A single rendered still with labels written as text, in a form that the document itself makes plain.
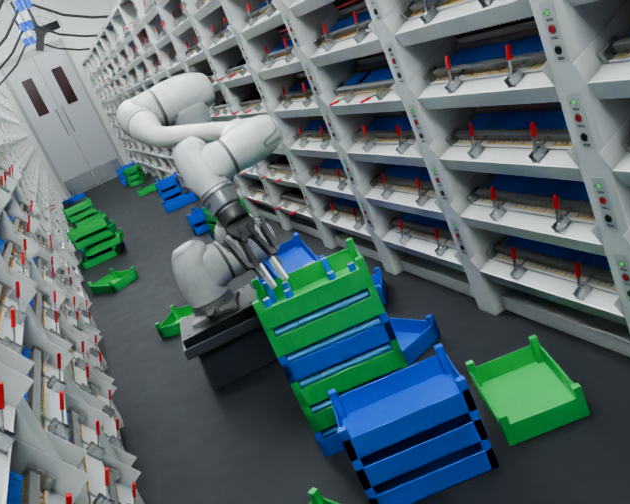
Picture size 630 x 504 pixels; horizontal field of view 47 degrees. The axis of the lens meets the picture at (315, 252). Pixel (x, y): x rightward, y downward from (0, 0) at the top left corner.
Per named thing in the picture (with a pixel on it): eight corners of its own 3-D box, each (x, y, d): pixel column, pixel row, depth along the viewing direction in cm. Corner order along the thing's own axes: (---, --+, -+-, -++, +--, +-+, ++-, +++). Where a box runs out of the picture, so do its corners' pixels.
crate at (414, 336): (338, 361, 243) (329, 341, 240) (376, 329, 254) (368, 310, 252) (403, 371, 219) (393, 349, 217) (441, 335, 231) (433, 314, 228)
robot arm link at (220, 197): (197, 206, 189) (210, 224, 189) (204, 191, 181) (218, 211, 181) (225, 190, 193) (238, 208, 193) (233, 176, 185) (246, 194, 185)
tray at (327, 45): (388, 50, 212) (358, 14, 207) (316, 67, 268) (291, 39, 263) (432, 1, 215) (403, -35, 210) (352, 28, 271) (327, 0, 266)
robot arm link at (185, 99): (221, 269, 277) (269, 242, 284) (238, 286, 265) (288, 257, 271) (137, 86, 236) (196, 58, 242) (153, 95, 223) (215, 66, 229)
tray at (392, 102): (411, 110, 218) (391, 87, 214) (335, 115, 274) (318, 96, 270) (453, 63, 220) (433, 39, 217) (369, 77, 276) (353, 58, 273)
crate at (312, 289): (265, 331, 182) (252, 304, 180) (262, 304, 201) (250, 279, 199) (374, 285, 182) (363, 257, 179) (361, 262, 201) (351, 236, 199)
